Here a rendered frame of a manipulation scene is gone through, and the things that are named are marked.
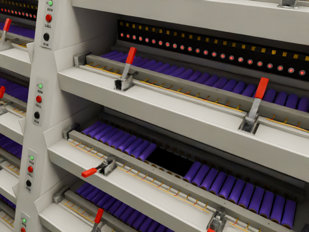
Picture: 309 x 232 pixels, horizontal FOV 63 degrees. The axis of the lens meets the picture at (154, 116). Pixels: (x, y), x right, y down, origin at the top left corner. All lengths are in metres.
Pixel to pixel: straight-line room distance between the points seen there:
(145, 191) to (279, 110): 0.31
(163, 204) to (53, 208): 0.37
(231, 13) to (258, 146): 0.22
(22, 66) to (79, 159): 0.29
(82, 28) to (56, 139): 0.29
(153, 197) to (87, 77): 0.31
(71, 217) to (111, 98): 0.37
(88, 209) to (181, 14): 0.55
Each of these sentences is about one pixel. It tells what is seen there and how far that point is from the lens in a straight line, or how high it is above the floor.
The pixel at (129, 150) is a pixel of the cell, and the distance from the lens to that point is 0.63.
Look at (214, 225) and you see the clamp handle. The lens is 0.50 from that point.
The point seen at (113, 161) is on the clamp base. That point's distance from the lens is 0.60.
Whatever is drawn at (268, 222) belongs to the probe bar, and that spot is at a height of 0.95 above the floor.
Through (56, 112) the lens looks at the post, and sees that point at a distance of 0.69.
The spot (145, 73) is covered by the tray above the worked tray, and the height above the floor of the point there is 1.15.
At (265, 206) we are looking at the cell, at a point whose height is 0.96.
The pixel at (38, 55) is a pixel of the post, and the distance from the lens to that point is 0.70.
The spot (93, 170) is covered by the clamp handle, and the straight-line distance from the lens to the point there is 0.56.
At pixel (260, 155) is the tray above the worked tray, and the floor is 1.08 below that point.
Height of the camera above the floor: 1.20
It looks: 13 degrees down
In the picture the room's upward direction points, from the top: 13 degrees clockwise
